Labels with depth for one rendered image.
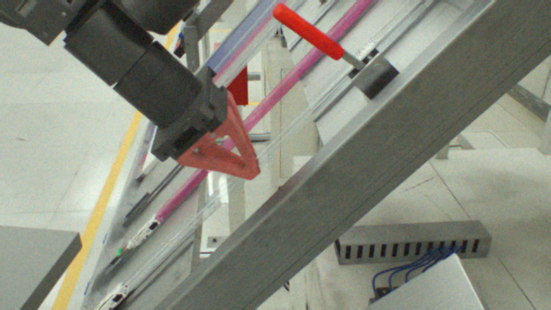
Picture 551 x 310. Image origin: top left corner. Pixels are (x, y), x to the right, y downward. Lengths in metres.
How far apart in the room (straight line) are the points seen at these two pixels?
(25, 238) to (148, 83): 0.67
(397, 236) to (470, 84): 0.52
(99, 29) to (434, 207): 0.78
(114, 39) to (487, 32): 0.27
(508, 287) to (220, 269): 0.58
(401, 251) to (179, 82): 0.55
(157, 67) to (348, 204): 0.19
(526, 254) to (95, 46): 0.79
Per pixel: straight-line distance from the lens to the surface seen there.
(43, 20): 0.40
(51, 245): 1.01
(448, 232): 0.89
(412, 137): 0.37
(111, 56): 0.41
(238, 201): 1.64
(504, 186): 1.16
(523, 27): 0.38
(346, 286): 0.82
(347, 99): 0.43
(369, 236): 0.85
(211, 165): 0.45
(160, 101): 0.42
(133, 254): 0.68
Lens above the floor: 1.18
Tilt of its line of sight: 29 degrees down
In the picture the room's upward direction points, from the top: straight up
